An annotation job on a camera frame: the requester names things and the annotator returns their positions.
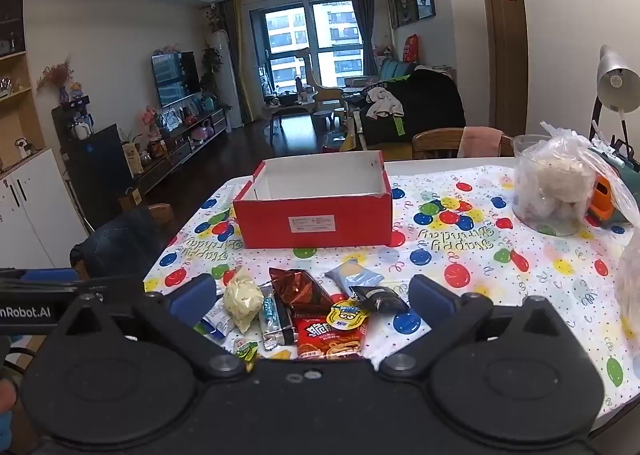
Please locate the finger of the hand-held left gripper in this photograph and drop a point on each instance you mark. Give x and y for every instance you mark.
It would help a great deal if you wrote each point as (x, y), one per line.
(47, 276)

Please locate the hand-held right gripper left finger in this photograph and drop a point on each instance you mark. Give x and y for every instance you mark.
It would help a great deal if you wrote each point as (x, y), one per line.
(192, 296)

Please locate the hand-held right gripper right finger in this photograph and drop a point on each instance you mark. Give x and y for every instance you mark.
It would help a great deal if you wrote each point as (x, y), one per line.
(432, 297)

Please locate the white blue snack packet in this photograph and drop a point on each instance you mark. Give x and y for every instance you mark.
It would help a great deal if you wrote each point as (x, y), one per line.
(217, 322)

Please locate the pale yellow snack packet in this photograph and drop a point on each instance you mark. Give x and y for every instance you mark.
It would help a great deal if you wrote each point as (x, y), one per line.
(242, 305)

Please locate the black snack packet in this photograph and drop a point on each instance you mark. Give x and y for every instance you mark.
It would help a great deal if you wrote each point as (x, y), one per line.
(380, 300)

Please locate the light blue snack packet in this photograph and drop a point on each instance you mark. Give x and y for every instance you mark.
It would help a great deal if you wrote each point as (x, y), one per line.
(357, 277)

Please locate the silver snack packet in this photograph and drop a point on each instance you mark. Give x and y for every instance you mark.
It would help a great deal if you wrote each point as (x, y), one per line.
(274, 320)

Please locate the yellow cartoon snack packet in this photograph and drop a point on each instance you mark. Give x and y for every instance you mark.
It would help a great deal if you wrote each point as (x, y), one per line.
(346, 316)

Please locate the copper brown snack packet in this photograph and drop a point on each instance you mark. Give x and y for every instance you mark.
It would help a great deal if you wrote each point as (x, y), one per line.
(300, 292)

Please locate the red snack packet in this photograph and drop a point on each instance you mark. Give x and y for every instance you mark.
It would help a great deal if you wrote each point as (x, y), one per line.
(325, 342)

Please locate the white cardboard box red edges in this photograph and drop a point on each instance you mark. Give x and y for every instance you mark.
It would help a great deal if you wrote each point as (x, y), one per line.
(310, 225)

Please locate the white cabinet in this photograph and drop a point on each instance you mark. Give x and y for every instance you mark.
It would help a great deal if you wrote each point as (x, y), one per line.
(35, 210)

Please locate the balloon printed tablecloth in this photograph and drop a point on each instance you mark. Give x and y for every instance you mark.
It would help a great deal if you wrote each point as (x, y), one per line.
(475, 245)

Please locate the green candy wrapper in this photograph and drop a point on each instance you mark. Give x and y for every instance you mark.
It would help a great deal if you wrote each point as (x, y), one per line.
(245, 350)

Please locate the blue jeans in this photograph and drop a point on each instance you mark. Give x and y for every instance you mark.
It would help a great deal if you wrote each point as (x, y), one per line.
(120, 245)

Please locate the black cabinet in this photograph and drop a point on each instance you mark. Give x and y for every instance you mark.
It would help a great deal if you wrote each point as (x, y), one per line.
(100, 170)

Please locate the dark TV cabinet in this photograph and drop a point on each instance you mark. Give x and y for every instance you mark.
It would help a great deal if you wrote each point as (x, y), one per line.
(175, 155)

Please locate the kraft paper bag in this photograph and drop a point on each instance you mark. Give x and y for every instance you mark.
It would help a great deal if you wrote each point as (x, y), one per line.
(131, 160)

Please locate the pink cloth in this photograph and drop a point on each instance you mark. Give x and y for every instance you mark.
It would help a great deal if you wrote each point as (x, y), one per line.
(480, 142)

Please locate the clear plastic jar with bag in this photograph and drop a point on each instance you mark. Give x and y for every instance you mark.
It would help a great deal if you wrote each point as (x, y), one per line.
(550, 185)

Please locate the pink round bag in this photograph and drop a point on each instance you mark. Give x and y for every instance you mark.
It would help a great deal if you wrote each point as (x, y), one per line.
(202, 131)

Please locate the pink flowers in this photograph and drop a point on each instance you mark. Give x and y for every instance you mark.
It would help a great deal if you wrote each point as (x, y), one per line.
(150, 116)

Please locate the dried flower vase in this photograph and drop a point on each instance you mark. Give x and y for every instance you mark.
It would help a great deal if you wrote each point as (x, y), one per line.
(57, 80)

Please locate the orange plastic tool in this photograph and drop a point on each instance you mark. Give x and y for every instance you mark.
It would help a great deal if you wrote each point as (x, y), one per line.
(601, 197)

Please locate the black clothes pile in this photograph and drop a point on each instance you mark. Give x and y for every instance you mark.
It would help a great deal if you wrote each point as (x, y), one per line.
(430, 100)

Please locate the clear plastic bag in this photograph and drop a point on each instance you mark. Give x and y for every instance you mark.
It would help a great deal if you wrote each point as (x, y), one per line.
(630, 280)

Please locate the beige garment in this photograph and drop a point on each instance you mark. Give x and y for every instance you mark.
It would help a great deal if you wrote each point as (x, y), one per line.
(382, 102)

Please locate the coffee table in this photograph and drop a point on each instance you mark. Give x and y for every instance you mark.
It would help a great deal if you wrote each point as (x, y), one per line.
(290, 110)

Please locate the white standing air conditioner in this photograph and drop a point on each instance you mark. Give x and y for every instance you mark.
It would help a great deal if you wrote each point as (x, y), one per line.
(225, 80)

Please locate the television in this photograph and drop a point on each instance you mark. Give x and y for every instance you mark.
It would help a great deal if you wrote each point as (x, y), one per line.
(175, 77)

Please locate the potted plant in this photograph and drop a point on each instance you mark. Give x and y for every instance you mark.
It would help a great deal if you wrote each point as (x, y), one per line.
(211, 67)

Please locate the wooden door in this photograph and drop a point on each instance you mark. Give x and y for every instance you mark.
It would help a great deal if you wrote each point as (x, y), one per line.
(505, 60)

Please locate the red bag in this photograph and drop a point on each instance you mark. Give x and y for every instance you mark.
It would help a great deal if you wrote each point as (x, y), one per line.
(411, 49)

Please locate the balcony window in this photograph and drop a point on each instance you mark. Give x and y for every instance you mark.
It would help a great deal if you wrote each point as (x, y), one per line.
(305, 40)

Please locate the grey desk lamp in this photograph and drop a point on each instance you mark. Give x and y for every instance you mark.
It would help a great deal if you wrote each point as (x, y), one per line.
(617, 85)

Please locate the wooden wall shelf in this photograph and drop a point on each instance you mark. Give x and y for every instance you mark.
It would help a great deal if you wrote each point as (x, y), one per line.
(15, 120)

